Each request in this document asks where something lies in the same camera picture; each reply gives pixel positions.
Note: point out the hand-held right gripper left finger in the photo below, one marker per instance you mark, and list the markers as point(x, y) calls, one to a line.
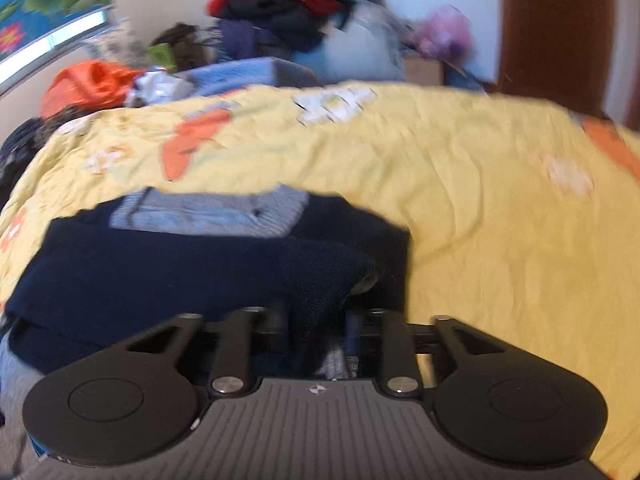
point(274, 331)

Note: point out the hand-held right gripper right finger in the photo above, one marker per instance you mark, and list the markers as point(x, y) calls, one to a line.
point(353, 334)

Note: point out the navy and grey knit sweater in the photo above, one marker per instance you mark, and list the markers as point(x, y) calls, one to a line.
point(150, 270)

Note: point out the pile of dark clothes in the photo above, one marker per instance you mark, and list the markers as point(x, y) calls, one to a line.
point(295, 20)

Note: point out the yellow floral blanket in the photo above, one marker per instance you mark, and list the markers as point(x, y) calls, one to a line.
point(475, 185)

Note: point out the light blue towel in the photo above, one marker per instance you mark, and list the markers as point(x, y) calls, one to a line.
point(235, 72)

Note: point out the white crumpled cloth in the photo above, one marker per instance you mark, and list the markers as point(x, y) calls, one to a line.
point(157, 87)

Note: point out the cardboard box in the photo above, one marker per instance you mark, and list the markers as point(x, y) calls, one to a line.
point(424, 70)

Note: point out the pale blue garment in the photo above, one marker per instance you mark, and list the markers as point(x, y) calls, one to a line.
point(365, 50)

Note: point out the dark olive garment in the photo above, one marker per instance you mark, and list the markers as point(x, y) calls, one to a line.
point(187, 42)

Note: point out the orange cloth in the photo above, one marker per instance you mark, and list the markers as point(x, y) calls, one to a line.
point(85, 85)

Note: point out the dark patterned cloth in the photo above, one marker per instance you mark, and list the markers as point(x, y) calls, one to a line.
point(20, 150)

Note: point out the purple cloth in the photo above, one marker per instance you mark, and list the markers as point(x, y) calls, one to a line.
point(445, 32)

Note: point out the white patterned cloth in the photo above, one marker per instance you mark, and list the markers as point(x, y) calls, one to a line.
point(117, 42)

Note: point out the brown wooden door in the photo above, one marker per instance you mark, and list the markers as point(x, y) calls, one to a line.
point(555, 35)

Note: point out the lotus wall picture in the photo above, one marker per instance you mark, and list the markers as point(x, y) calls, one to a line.
point(45, 5)

